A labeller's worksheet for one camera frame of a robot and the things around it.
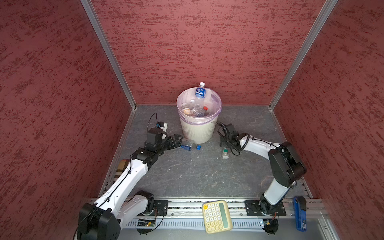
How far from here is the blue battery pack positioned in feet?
2.24

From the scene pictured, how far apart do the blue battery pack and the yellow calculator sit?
323mm

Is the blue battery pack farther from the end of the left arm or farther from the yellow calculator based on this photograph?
the end of the left arm

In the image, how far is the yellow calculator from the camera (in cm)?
69
